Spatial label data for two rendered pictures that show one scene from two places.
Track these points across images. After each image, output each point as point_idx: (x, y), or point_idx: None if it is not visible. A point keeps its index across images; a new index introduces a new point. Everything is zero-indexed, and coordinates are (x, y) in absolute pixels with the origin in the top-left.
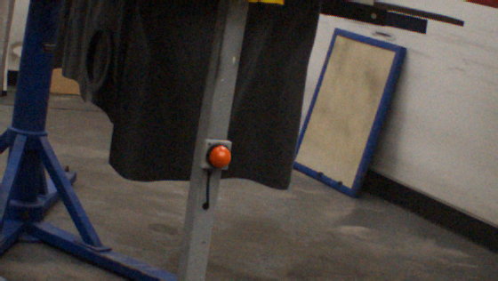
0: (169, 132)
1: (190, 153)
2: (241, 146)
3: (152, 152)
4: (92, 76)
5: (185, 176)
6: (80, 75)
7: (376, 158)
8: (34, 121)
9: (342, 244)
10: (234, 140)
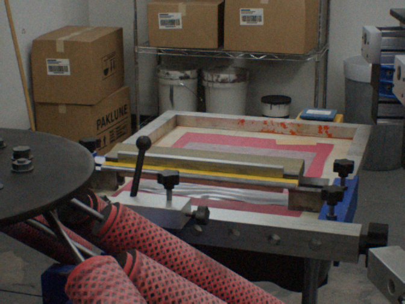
0: (282, 255)
1: (266, 263)
2: (222, 254)
3: (292, 271)
4: None
5: (267, 278)
6: (313, 281)
7: None
8: None
9: None
10: (229, 252)
